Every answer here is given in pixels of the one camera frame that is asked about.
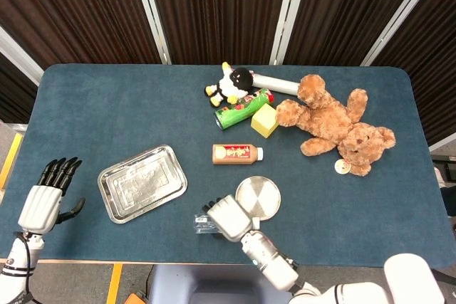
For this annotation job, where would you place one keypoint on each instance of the green chips can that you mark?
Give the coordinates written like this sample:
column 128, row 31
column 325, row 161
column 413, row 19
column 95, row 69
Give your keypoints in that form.
column 235, row 113

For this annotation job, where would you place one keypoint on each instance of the black white plush toy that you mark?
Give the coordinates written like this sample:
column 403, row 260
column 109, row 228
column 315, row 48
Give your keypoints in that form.
column 228, row 85

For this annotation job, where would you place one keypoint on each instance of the clear water bottle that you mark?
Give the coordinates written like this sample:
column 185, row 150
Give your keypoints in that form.
column 201, row 224

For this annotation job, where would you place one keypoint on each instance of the yellow floor tape strip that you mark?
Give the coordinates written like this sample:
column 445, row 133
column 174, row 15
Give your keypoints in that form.
column 114, row 282
column 10, row 161

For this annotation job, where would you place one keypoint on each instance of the black metal floor bar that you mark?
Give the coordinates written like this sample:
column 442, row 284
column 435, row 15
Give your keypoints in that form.
column 445, row 276

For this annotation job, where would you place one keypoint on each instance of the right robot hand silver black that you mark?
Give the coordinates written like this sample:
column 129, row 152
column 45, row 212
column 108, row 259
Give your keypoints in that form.
column 229, row 218

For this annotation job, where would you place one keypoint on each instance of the brown drink bottle red label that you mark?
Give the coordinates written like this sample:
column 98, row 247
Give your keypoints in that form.
column 235, row 154

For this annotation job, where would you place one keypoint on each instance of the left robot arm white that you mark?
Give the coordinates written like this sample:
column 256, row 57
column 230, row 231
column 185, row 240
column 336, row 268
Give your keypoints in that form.
column 14, row 272

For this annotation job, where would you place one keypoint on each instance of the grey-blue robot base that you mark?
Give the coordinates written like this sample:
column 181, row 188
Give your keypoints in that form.
column 213, row 282

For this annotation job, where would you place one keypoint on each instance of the round steel plate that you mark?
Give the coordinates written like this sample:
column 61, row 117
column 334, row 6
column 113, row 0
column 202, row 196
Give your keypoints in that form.
column 258, row 197

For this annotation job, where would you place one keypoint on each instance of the blue table mat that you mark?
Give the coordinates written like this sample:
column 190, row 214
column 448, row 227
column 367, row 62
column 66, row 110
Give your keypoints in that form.
column 107, row 111

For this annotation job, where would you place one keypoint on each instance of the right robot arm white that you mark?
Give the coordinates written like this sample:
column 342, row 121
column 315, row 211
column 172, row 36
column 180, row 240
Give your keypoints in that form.
column 274, row 261

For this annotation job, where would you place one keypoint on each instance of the rectangular steel tray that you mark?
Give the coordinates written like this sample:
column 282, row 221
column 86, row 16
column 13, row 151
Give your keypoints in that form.
column 142, row 183

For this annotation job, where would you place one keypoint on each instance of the yellow cube block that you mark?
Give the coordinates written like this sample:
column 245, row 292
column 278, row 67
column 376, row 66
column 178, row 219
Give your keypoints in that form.
column 265, row 120

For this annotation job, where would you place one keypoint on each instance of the brown partition screen white frame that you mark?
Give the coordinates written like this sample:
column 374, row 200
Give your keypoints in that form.
column 221, row 8

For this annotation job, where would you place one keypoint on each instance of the brown teddy bear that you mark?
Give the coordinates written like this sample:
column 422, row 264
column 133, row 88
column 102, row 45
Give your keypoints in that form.
column 331, row 119

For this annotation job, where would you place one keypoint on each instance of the orange object on floor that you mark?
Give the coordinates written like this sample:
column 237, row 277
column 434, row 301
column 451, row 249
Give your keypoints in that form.
column 134, row 299

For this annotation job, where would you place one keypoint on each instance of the round white hang tag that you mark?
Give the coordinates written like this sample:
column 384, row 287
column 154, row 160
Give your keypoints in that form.
column 342, row 167

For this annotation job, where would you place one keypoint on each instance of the white cylinder tube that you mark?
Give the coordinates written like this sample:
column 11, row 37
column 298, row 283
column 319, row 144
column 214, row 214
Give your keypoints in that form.
column 278, row 84

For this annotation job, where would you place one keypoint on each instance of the black equipment box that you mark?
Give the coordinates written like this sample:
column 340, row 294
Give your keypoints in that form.
column 445, row 168

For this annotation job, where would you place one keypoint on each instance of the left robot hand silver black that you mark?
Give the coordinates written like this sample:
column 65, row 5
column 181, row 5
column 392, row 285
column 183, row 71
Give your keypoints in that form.
column 39, row 208

